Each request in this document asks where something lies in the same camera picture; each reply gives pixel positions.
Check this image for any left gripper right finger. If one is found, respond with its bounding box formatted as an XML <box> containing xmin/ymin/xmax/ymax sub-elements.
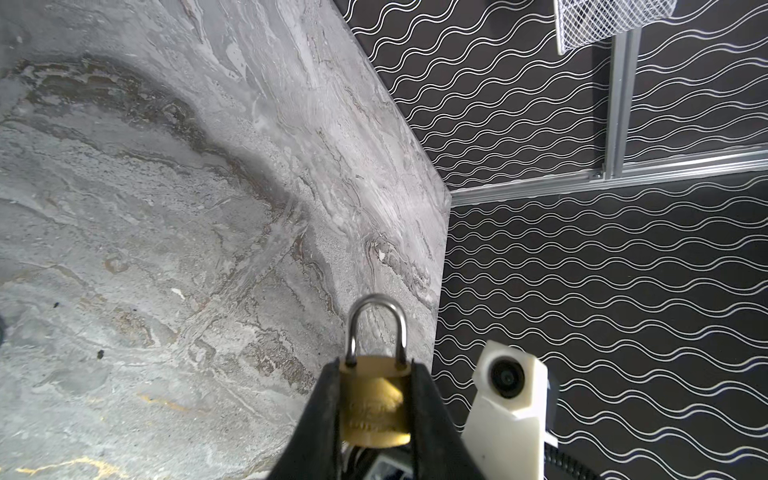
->
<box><xmin>409</xmin><ymin>361</ymin><xmax>484</xmax><ymax>479</ymax></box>

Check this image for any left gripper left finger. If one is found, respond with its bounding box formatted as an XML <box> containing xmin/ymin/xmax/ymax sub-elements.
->
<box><xmin>268</xmin><ymin>359</ymin><xmax>341</xmax><ymax>479</ymax></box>

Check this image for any brass padlock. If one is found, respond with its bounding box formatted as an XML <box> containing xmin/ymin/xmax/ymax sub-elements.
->
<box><xmin>339</xmin><ymin>294</ymin><xmax>411</xmax><ymax>449</ymax></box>

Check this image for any white mesh basket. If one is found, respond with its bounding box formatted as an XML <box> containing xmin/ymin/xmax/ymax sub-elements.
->
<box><xmin>553</xmin><ymin>0</ymin><xmax>677</xmax><ymax>55</ymax></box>

